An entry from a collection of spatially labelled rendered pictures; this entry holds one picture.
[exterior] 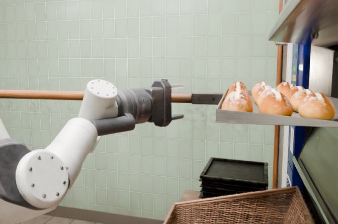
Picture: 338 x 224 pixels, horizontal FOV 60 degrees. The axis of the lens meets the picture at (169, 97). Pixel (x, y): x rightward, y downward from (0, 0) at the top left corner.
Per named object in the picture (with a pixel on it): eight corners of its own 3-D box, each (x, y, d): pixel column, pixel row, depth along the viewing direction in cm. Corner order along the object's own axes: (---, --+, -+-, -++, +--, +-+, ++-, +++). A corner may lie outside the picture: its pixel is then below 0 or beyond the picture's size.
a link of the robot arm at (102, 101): (113, 109, 74) (70, 114, 67) (125, 75, 69) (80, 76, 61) (135, 140, 68) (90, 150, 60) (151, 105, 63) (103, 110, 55)
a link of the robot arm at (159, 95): (176, 128, 75) (138, 136, 67) (153, 123, 82) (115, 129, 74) (176, 79, 73) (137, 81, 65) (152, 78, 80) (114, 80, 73)
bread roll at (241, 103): (254, 121, 58) (255, 93, 57) (220, 120, 59) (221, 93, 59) (251, 113, 68) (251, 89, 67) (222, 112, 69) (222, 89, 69)
